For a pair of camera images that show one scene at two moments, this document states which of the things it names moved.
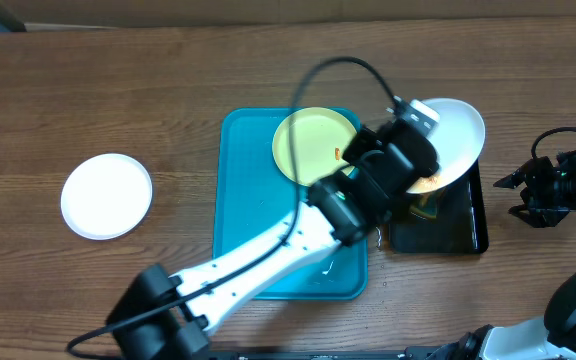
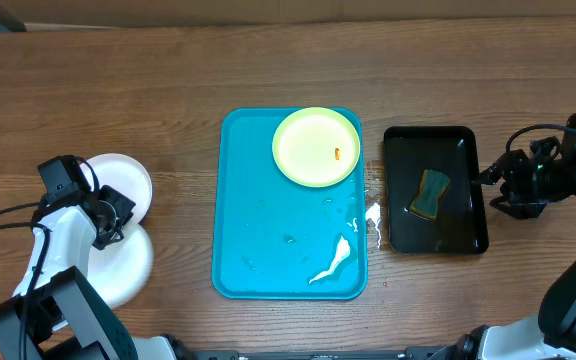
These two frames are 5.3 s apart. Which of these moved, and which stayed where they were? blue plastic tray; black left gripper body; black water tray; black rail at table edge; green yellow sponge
Moved: black left gripper body
Stayed: black rail at table edge; green yellow sponge; black water tray; blue plastic tray
